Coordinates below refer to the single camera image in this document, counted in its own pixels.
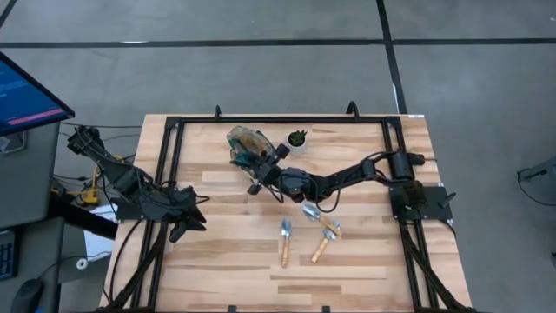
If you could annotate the black computer mouse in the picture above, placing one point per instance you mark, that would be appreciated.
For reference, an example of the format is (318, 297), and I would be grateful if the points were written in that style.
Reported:
(27, 297)

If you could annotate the grey desk unit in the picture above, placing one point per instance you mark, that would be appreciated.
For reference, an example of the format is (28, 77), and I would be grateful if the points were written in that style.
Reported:
(26, 182)

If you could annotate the blue screen monitor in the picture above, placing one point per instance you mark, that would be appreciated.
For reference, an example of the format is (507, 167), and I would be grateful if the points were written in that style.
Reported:
(26, 100)

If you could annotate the white paper sheet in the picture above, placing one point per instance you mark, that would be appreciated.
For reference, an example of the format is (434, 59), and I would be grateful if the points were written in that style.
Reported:
(97, 243)

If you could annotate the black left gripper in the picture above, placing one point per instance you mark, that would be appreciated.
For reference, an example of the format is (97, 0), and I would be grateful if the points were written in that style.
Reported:
(180, 202)

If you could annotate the black keyboard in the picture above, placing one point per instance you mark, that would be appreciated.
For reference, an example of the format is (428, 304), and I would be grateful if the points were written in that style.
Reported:
(6, 256)

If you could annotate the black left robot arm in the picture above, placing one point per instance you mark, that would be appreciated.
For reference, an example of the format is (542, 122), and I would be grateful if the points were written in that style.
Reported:
(130, 187)

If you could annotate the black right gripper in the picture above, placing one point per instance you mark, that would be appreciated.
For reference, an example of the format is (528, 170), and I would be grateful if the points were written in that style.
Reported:
(270, 171)

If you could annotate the white tape roll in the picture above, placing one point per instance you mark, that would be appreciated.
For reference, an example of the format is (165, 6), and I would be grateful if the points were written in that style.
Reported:
(82, 263)

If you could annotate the cream gardening bag green trim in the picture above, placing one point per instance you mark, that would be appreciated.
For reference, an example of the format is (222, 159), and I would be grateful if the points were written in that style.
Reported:
(249, 139)

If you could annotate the white pot with succulent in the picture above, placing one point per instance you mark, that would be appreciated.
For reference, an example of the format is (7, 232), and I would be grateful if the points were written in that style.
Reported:
(297, 145)

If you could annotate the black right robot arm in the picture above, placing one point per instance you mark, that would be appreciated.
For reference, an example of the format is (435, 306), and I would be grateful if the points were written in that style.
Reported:
(347, 178)

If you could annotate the black metal table frame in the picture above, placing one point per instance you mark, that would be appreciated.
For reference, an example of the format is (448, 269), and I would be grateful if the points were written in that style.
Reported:
(282, 118)

